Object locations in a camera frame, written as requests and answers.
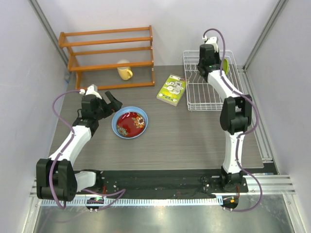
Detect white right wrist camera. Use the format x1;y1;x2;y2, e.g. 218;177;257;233
202;35;219;52

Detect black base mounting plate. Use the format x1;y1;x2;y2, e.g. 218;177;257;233
72;168;249;200

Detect green book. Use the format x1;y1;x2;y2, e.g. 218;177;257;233
156;74;187;106

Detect slotted cable duct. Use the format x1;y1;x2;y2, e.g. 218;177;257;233
41;197;224;207

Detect lime green plate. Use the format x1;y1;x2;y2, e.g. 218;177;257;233
223;59;229;75

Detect red floral plate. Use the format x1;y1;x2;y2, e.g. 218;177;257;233
116;112;146;138

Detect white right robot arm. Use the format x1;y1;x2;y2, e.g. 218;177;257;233
197;44;252;192

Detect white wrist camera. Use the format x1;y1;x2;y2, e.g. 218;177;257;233
202;35;219;52
79;84;102;99

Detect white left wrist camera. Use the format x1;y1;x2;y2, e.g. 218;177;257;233
79;84;102;99

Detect light blue plate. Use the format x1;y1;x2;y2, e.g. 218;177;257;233
111;106;148;139

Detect yellow mug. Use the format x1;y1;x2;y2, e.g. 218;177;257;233
117;66;133;81

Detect orange wooden shelf rack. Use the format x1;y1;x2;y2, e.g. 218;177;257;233
58;25;156;92

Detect white wire dish rack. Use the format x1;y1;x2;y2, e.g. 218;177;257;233
183;50;243;111

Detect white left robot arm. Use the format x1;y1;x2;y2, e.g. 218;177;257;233
36;86;122;202

